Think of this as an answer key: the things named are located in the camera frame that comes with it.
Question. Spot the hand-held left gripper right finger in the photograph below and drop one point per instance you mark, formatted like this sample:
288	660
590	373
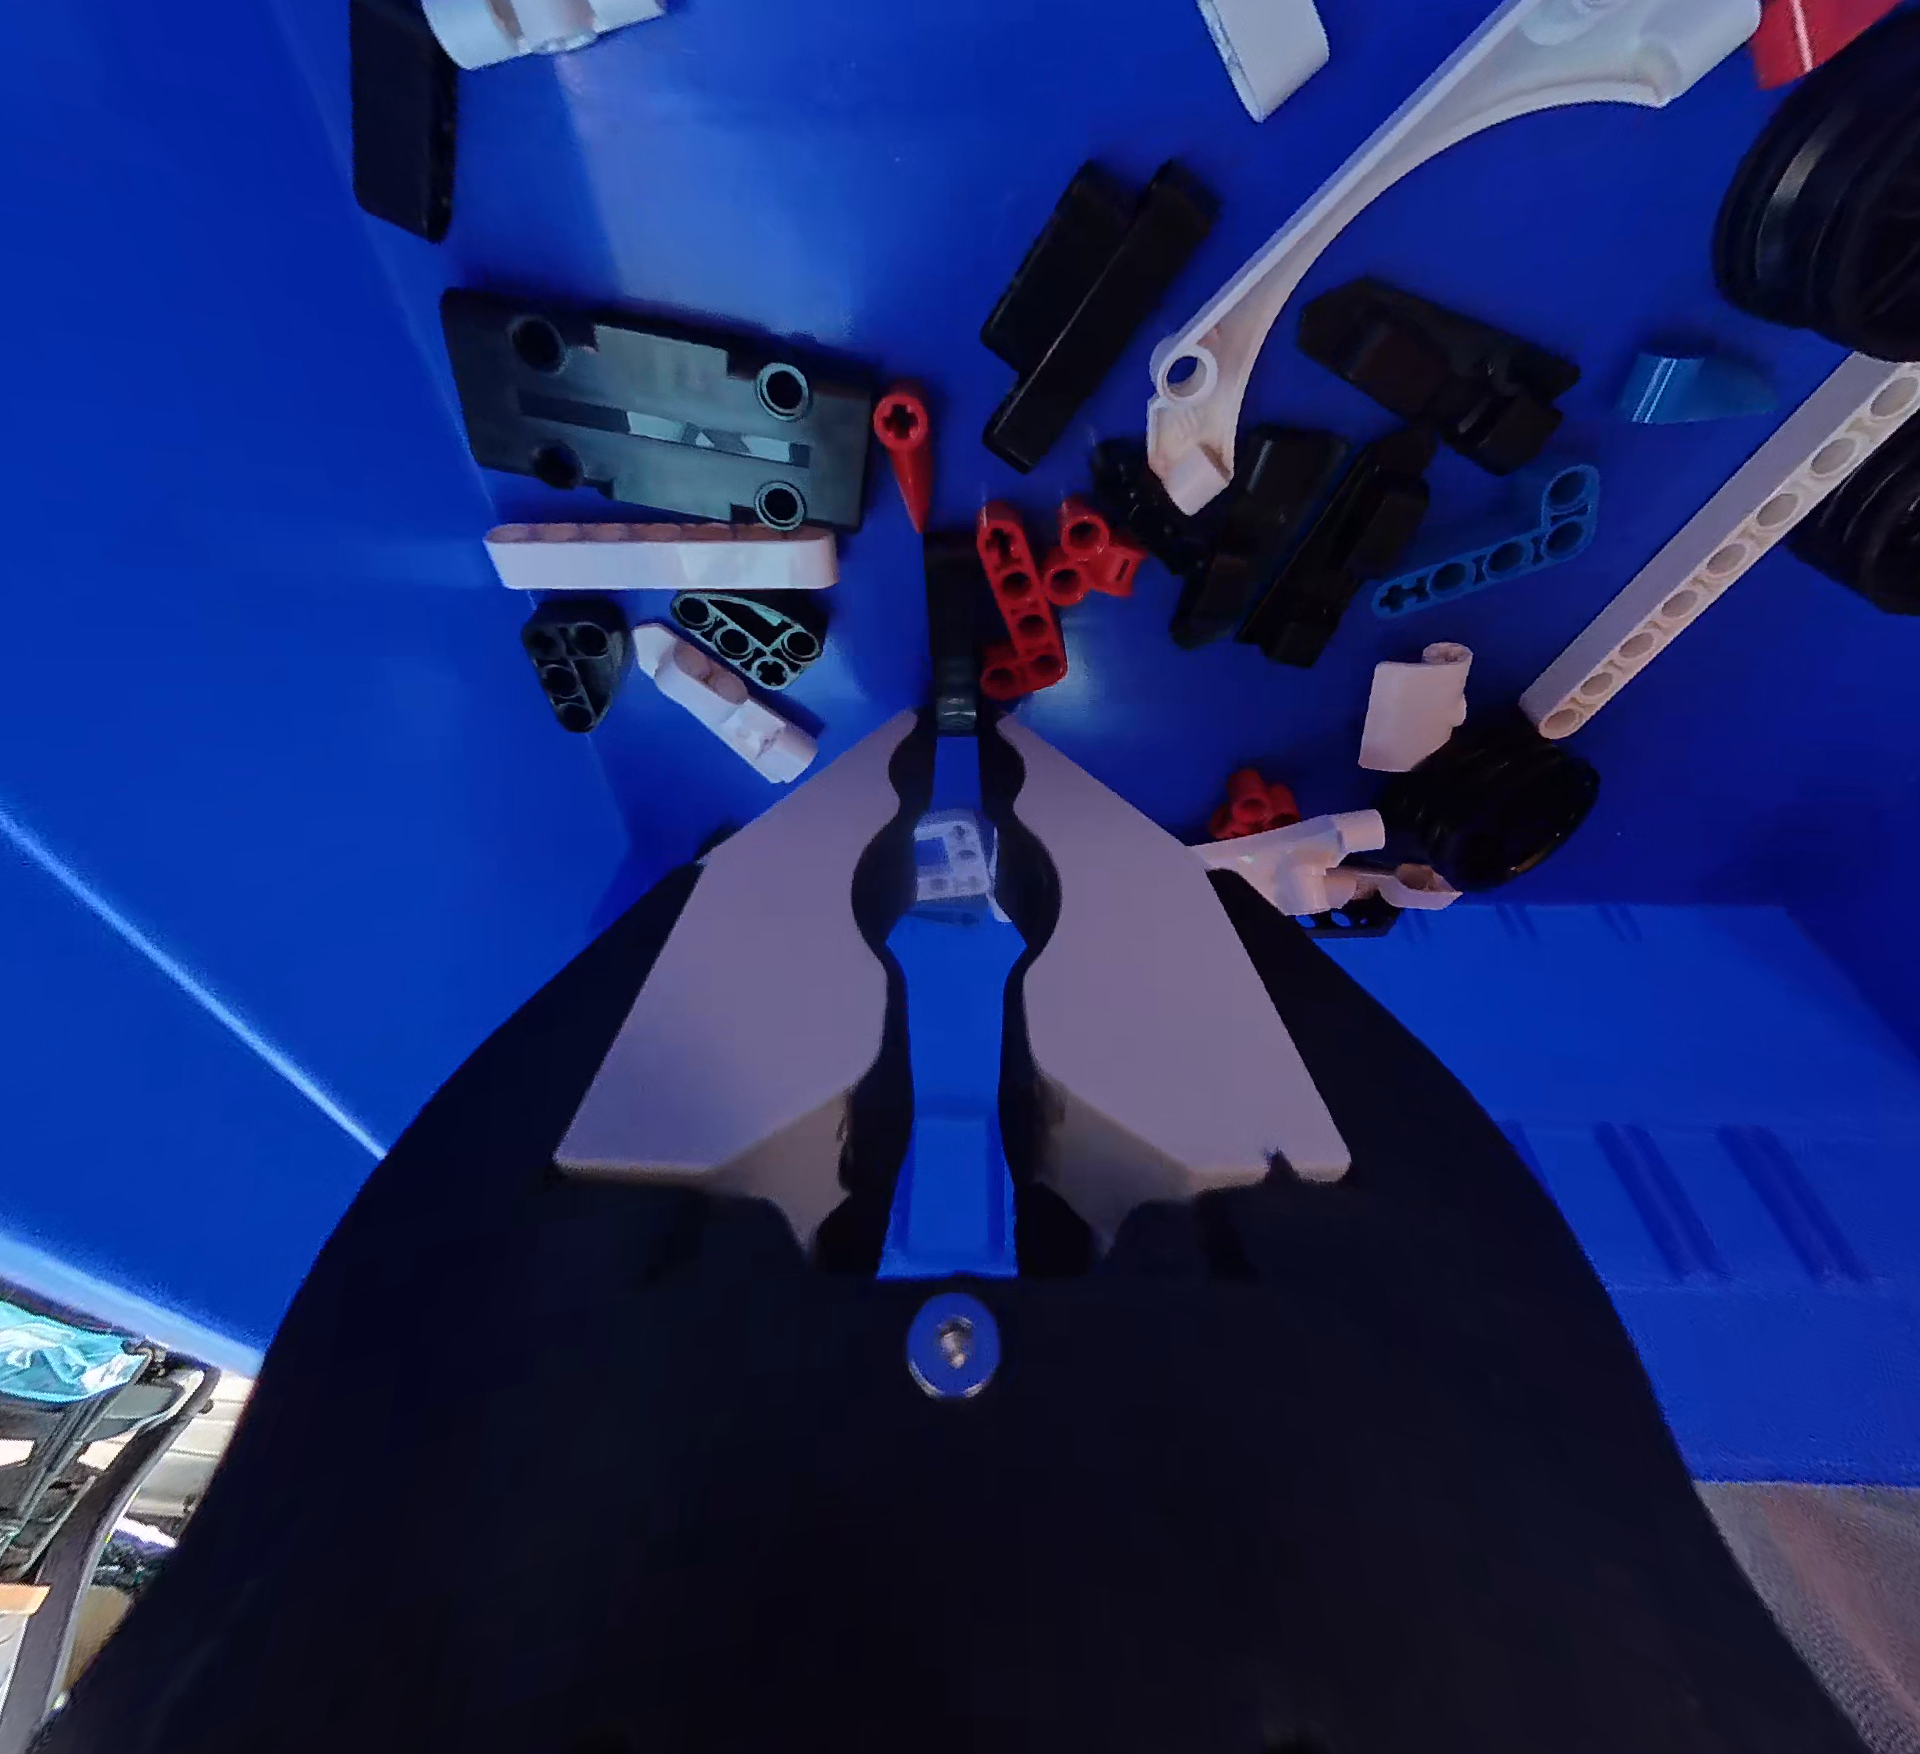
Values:
1185	1036

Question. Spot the black thin triangular liftarm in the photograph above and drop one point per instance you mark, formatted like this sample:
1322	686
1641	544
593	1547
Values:
700	611

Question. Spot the blue L-shaped beam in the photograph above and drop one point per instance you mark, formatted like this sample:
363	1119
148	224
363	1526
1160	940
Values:
1442	584

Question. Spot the white small panel with pin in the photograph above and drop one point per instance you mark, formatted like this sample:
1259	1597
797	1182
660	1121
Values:
1404	719

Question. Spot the black large holed panel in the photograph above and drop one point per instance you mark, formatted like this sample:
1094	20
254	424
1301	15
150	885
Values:
676	359

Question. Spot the white short beam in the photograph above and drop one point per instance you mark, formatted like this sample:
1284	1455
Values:
1427	892

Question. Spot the red L-shaped beam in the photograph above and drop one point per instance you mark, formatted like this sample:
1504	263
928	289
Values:
997	584

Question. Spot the red pointed panel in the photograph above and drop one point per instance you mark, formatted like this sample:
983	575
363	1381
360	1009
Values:
1830	15

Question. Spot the black short beam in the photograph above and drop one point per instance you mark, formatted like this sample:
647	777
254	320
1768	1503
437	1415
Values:
1360	916

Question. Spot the white medium beam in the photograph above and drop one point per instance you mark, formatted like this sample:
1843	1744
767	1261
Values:
662	567

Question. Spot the white small square connector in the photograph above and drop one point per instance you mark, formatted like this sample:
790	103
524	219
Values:
954	862

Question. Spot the red small triangular connector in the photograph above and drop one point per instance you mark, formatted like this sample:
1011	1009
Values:
1255	811

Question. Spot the black spoked rim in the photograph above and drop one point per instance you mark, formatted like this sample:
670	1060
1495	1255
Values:
1499	794

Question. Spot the black mesh chair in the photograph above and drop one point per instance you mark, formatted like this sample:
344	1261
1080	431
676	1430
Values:
91	1485

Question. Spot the black small connector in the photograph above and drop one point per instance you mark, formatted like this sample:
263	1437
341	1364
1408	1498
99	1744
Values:
1133	493

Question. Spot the black long curved panel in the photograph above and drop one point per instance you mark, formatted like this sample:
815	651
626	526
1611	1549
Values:
1080	316

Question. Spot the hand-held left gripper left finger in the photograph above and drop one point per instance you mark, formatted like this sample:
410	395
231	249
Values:
721	1036

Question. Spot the black wedge panel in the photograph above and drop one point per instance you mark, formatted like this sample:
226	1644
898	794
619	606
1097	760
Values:
1350	553
1261	509

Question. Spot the black stepped panel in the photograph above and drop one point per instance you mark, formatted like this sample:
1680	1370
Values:
1427	359

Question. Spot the black small flat panel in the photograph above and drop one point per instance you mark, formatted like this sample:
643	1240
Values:
402	103

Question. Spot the red pin connector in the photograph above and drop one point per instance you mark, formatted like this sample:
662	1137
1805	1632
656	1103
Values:
1118	569

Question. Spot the red tooth piece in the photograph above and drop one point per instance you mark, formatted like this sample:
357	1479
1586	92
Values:
910	471

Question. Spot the blue parts bin with tag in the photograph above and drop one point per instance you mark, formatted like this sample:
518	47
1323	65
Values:
226	436

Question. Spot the black wheel hub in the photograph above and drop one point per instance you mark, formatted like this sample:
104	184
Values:
1846	210

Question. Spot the blue plastic bag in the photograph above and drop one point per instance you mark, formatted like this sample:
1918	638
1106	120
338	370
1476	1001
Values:
61	1359

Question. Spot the white long holed beam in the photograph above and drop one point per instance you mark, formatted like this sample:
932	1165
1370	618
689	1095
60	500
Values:
1749	569

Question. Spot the black thick triangular connector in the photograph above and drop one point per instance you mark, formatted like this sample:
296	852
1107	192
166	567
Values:
538	630

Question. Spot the blue curved panel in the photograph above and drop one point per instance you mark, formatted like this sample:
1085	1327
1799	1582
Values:
1695	393

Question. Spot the white large arch fender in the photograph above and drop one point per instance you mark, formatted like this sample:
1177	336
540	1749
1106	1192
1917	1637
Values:
1651	31

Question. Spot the white small axle connector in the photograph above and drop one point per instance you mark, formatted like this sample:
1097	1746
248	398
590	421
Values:
1291	848

